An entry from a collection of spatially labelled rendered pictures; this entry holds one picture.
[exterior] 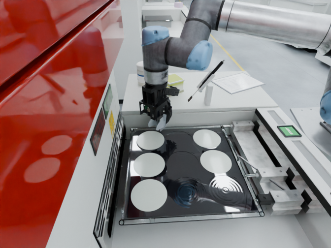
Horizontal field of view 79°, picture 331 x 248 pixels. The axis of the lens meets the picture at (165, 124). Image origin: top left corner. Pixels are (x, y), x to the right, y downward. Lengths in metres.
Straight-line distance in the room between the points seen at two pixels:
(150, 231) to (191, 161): 0.24
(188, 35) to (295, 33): 0.25
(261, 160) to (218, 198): 0.24
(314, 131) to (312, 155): 0.38
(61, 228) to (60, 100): 0.19
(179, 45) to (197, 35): 0.05
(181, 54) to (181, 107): 0.30
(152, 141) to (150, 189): 0.20
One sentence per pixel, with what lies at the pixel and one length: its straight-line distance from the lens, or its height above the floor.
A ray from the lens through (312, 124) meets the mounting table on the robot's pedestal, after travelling 1.16.
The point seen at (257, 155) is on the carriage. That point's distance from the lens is 0.78.
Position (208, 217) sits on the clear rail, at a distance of 0.56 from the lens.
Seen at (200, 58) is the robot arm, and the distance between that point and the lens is 0.52.
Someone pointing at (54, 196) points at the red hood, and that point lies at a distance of 0.19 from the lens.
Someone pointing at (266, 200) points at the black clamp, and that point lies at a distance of 0.63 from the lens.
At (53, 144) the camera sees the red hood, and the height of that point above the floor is 1.28.
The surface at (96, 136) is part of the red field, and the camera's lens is 0.46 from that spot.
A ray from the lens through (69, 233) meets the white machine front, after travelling 0.37.
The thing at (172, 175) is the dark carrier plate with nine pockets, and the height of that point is 0.90.
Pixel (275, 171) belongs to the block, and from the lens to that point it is 0.71.
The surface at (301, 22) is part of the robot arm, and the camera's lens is 0.60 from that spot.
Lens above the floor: 1.39
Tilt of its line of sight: 38 degrees down
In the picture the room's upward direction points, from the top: straight up
